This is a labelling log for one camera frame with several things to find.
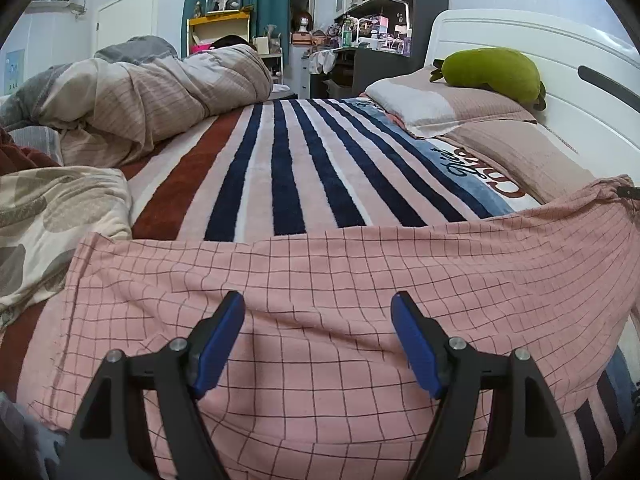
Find white headboard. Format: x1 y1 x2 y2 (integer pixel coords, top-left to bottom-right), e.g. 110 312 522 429
424 9 640 196

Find leaf print cloth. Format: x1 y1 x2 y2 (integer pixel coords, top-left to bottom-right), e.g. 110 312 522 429
0 167 133 316

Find yellow shelf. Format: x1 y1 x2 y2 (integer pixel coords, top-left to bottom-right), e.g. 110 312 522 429
186 10 251 58

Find grey cloth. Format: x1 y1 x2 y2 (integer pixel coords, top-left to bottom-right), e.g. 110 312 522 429
95 35 180 65

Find mannequin head with wig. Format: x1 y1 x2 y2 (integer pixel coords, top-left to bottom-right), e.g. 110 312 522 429
291 10 315 36

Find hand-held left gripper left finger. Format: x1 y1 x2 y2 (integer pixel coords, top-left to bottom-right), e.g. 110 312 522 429
52 290 247 480

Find blue wall poster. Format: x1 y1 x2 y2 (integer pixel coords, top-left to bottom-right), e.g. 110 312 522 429
5 50 26 86

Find green plush toy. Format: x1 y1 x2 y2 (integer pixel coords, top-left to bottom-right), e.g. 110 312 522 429
430 47 548 111

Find white door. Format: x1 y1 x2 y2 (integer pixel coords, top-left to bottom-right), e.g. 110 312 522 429
95 0 158 53

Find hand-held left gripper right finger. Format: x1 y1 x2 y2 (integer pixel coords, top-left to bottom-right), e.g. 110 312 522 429
390 291 583 480

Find pink and white pillow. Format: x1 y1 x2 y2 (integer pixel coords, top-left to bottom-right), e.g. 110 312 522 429
364 67 538 138

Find white drawer cabinet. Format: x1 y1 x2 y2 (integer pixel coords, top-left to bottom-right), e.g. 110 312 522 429
300 50 336 100

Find dark desk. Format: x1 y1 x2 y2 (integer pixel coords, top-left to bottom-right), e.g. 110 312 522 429
332 45 426 98

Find striped blanket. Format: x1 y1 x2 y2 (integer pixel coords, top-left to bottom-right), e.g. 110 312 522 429
0 96 638 480

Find pink checked pants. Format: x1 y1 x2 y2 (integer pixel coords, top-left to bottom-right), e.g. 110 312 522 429
30 175 640 480

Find beige plaid duvet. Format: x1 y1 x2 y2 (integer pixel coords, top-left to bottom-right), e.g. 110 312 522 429
0 42 275 168

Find white pink star blanket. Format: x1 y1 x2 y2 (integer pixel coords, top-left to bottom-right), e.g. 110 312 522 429
440 120 601 206

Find white air conditioner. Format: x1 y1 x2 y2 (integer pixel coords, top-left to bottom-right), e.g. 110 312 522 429
27 0 86 16

